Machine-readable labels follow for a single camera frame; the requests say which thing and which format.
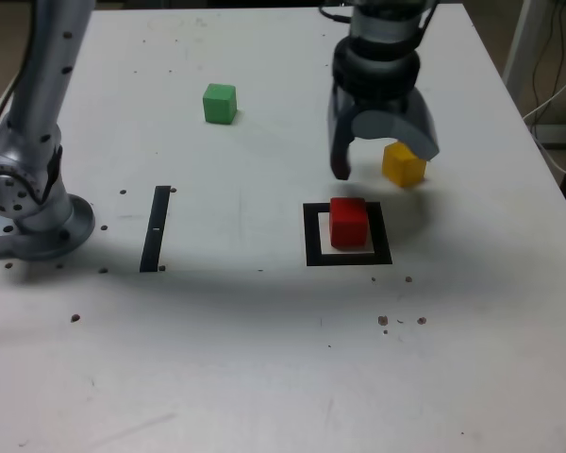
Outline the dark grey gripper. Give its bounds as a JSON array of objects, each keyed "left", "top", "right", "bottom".
[{"left": 325, "top": 84, "right": 441, "bottom": 182}]

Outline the yellow cube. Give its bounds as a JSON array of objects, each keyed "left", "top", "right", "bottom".
[{"left": 381, "top": 141, "right": 428, "bottom": 189}]

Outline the red cube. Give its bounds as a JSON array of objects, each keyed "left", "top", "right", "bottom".
[{"left": 328, "top": 196, "right": 371, "bottom": 251}]

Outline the green cube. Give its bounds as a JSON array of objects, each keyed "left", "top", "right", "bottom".
[{"left": 202, "top": 83, "right": 239, "bottom": 126}]

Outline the black tape square outline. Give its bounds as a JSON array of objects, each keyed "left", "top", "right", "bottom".
[{"left": 302, "top": 201, "right": 393, "bottom": 267}]

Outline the light grey background box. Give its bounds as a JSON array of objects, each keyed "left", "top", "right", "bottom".
[{"left": 535, "top": 124, "right": 566, "bottom": 144}]

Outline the black tape strip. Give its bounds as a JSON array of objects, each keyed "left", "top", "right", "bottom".
[{"left": 139, "top": 185, "right": 172, "bottom": 274}]

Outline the black hanging background cable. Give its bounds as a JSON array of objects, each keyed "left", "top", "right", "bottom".
[
  {"left": 551, "top": 0, "right": 566, "bottom": 98},
  {"left": 531, "top": 0, "right": 551, "bottom": 112}
]

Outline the white background post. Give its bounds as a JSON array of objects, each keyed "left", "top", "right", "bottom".
[{"left": 501, "top": 0, "right": 551, "bottom": 98}]

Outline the white background cable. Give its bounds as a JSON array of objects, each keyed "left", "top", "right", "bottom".
[{"left": 523, "top": 60, "right": 566, "bottom": 178}]

